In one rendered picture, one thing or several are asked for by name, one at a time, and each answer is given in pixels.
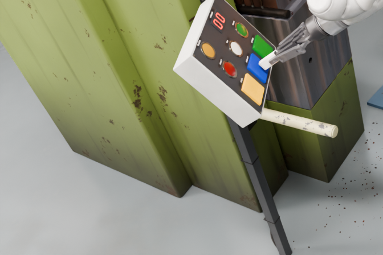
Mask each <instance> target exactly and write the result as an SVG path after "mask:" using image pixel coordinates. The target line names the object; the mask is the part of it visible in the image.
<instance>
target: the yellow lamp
mask: <svg viewBox="0 0 383 255"><path fill-rule="evenodd" d="M202 48H203V51H204V53H205V54H206V55H207V56H209V57H213V56H214V50H213V48H212V47H211V46H210V45H208V44H203V46H202Z"/></svg>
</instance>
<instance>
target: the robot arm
mask: <svg viewBox="0 0 383 255"><path fill-rule="evenodd" d="M307 3H308V7H309V10H310V12H311V13H312V14H313V15H311V16H310V17H309V18H307V19H306V21H305V23H304V22H303V23H301V25H300V26H299V27H298V28H297V29H296V30H294V31H293V32H292V33H291V34H289V36H287V37H286V38H285V39H284V40H283V41H281V42H280V43H279V47H278V48H277V49H276V50H275V51H273V52H272V53H270V54H269V55H267V56H266V57H265V58H263V59H262V60H261V61H259V65H260V66H261V67H262V68H263V69H264V70H266V69H268V68H269V67H270V66H272V65H274V64H275V63H277V62H278V61H281V62H282V63H284V62H285V61H287V60H289V59H292V58H293V57H295V56H298V55H300V54H304V53H305V52H306V50H305V47H306V46H308V45H310V44H311V43H312V42H313V41H314V40H317V41H319V42H320V41H323V40H324V39H326V38H327V37H329V36H330V35H337V34H338V33H340V32H341V31H342V30H344V29H346V28H348V27H349V26H350V25H352V24H354V23H356V22H360V21H362V20H364V19H366V18H367V17H369V16H371V15H372V14H374V13H375V12H377V11H378V10H379V9H381V8H382V7H383V0H307Z"/></svg>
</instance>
